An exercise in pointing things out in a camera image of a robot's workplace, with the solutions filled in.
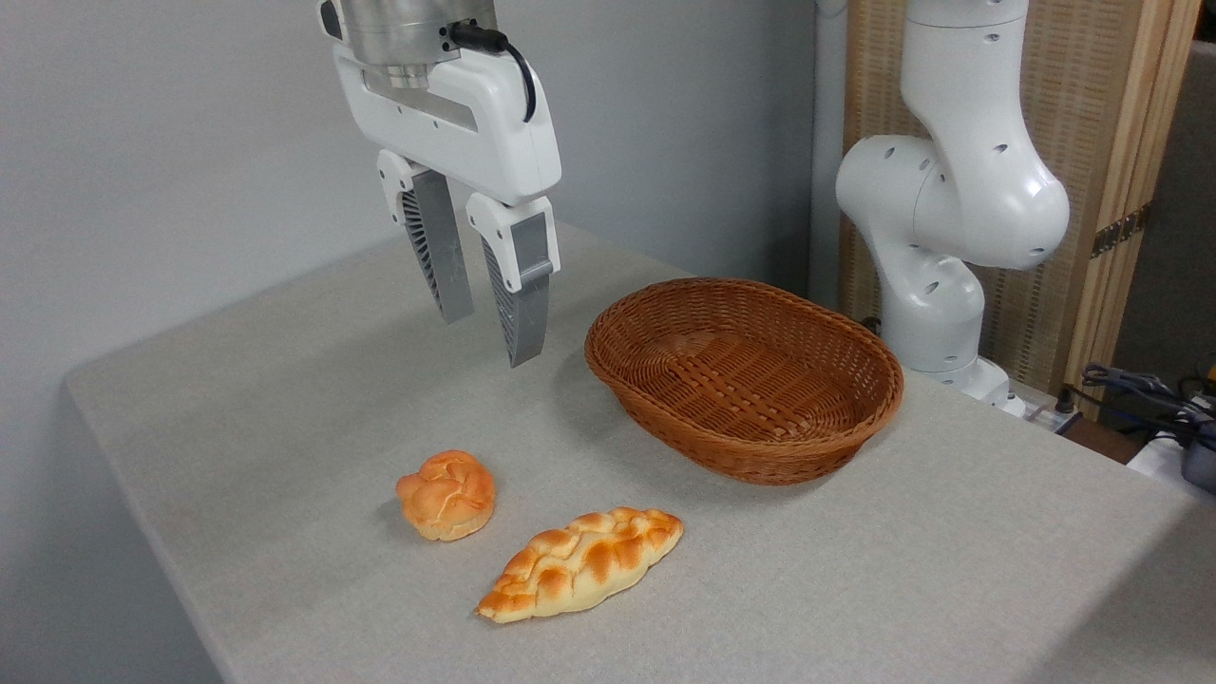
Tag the long braided bread loaf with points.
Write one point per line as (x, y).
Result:
(579, 565)

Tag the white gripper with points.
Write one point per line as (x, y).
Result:
(494, 133)

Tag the white power strip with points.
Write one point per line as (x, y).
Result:
(1045, 410)

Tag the wooden folding screen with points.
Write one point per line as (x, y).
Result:
(1092, 95)

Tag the brown oval wicker basket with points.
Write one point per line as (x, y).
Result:
(741, 380)

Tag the round knotted bread roll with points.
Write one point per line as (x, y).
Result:
(448, 496)

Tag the metal screen hinge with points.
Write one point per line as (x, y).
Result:
(1119, 231)

